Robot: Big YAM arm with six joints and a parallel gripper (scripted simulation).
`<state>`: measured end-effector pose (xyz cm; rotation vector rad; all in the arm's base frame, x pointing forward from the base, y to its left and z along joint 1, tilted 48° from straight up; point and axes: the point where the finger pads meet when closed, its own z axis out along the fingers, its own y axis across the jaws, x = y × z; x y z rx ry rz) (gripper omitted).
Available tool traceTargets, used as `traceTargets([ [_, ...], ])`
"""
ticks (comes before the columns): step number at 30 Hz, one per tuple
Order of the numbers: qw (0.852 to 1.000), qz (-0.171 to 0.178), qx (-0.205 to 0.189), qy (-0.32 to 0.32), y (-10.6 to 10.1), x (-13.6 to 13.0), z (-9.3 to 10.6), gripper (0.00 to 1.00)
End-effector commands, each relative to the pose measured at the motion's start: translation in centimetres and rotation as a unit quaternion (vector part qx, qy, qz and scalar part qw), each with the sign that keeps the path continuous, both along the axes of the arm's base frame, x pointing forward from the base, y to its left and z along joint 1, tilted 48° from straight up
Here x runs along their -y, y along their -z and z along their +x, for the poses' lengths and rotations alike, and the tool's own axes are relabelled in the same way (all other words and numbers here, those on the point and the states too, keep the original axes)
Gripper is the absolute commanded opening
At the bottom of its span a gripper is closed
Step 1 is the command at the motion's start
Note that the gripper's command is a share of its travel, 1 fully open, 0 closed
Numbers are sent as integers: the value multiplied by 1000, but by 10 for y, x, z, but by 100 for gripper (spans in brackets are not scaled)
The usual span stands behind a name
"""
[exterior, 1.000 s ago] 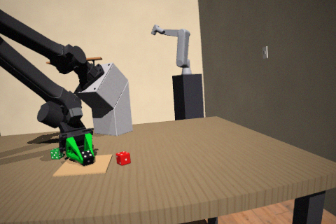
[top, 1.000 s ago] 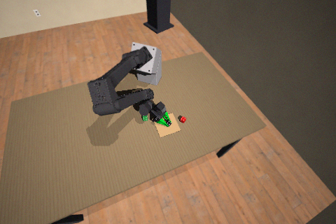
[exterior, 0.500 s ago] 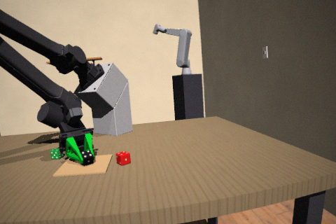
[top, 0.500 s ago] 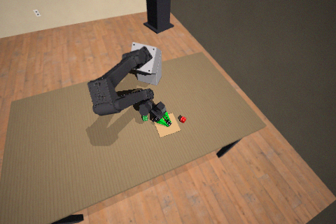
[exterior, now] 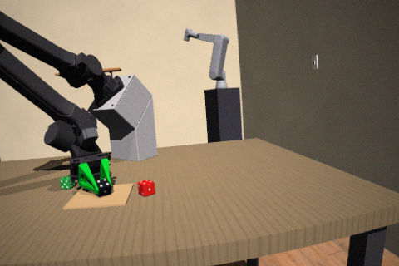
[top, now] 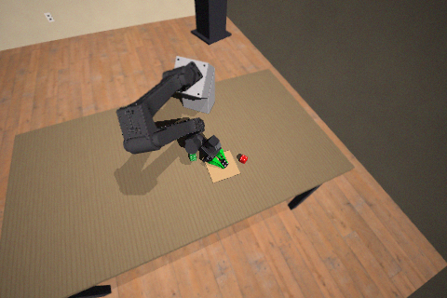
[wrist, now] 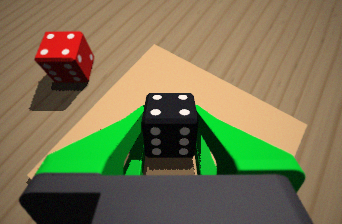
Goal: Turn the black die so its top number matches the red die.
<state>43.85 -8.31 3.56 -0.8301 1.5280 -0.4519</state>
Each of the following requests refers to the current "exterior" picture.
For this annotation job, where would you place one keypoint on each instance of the green die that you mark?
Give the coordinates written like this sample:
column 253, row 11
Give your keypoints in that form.
column 66, row 183

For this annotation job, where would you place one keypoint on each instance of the red die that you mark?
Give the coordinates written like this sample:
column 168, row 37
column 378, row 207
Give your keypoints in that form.
column 146, row 187

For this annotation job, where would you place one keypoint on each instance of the tan flat mat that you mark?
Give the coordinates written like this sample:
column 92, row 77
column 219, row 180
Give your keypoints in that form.
column 85, row 199

